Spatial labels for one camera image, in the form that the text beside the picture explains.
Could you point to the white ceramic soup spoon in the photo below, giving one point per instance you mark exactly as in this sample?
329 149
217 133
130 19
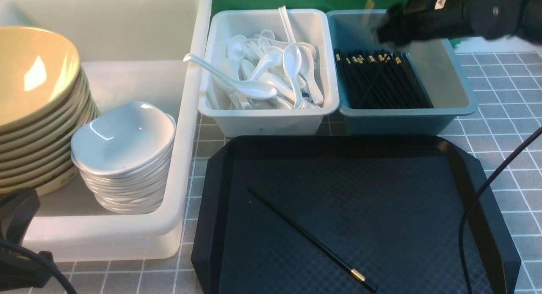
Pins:
252 89

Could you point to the white plastic spoon bin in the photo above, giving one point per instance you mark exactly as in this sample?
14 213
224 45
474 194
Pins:
310 26

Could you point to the bundle of black chopsticks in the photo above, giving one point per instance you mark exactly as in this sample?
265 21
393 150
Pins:
380 79

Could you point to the black chopstick gold tip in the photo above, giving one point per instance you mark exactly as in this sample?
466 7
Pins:
347 267

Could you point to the grey checked table mat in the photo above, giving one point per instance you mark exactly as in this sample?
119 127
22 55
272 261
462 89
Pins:
508 89

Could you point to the pile of white spoons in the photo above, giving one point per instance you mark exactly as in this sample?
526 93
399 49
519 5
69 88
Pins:
288 65

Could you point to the stack of yellow bowls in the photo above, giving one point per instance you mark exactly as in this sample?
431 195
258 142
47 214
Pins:
45 98

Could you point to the large white plastic tub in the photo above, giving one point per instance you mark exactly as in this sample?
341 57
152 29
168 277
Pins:
131 50

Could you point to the black plastic serving tray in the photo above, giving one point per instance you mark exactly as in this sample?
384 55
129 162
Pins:
390 206

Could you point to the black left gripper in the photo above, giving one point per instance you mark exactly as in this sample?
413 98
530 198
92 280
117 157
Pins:
17 209

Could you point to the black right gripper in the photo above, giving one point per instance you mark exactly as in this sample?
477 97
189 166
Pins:
424 20

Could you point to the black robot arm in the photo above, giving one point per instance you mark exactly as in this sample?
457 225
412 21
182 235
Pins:
494 19

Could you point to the stack of white dishes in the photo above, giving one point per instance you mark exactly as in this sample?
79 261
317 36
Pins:
124 157

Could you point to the teal plastic chopstick bin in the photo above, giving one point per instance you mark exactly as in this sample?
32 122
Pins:
435 64

